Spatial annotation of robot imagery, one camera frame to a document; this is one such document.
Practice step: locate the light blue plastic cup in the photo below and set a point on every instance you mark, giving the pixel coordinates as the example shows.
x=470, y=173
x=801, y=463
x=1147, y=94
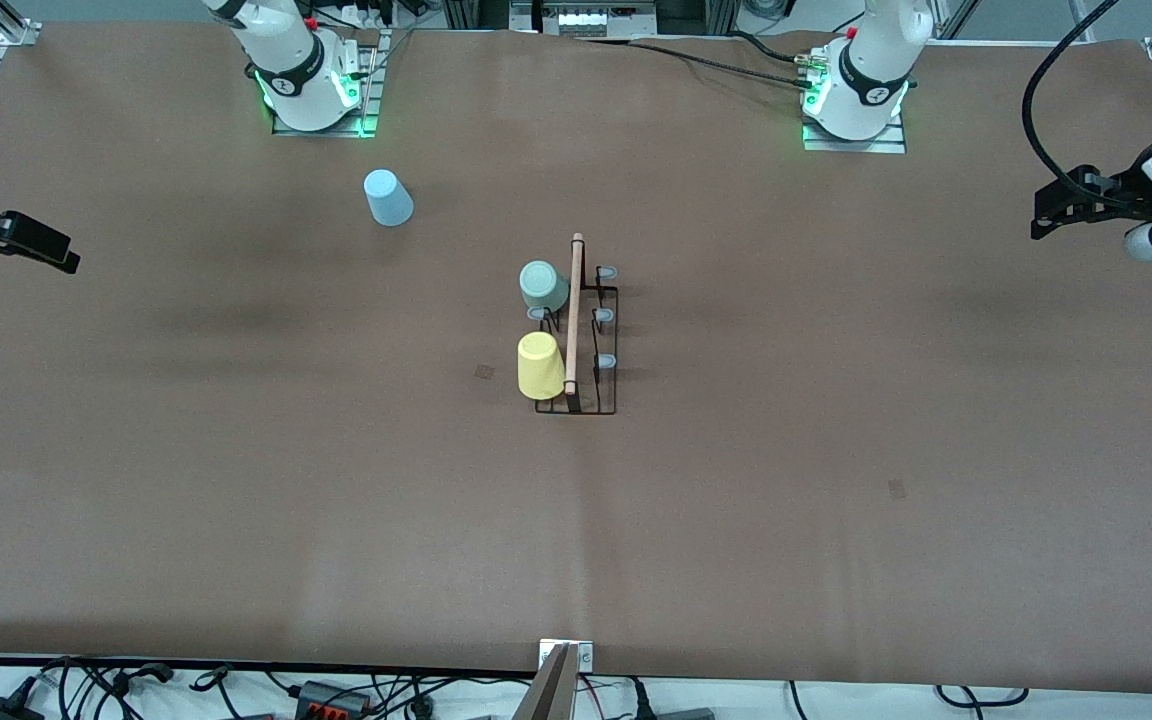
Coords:
x=388, y=200

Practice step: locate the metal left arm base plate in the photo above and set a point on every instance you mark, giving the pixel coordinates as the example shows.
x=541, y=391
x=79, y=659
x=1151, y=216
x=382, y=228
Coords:
x=886, y=146

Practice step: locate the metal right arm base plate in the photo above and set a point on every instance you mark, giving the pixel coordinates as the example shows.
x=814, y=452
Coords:
x=368, y=90

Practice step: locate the black plug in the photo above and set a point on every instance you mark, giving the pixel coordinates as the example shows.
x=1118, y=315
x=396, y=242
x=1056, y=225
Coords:
x=639, y=700

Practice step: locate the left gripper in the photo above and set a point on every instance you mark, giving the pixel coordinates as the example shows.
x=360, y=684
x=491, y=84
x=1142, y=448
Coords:
x=1119, y=193

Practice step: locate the grey power strip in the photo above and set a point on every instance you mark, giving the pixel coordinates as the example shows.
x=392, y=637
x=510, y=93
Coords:
x=581, y=20

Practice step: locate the white power strip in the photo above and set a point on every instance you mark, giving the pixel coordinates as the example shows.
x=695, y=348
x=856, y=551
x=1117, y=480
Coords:
x=366, y=14

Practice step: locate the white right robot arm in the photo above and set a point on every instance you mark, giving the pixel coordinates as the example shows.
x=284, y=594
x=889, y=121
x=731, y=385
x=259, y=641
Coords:
x=286, y=60

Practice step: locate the small metal bracket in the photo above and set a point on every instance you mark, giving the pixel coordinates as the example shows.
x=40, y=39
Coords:
x=584, y=655

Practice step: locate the grey camera stand post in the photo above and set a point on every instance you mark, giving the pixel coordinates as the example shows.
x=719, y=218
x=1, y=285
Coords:
x=548, y=695

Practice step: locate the yellow plastic cup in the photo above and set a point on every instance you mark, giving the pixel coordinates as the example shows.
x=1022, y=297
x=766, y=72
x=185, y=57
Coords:
x=539, y=368

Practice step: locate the pale green plastic cup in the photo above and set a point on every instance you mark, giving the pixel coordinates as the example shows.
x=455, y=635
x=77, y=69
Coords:
x=541, y=285

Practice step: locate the black orange connector block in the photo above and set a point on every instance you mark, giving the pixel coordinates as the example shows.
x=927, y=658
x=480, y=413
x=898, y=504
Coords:
x=331, y=697

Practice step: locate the brown table mat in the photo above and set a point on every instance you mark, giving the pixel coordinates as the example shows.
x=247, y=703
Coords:
x=576, y=550

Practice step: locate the black power adapter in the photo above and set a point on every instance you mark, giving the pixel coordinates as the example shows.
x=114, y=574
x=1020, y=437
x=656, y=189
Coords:
x=1, y=710

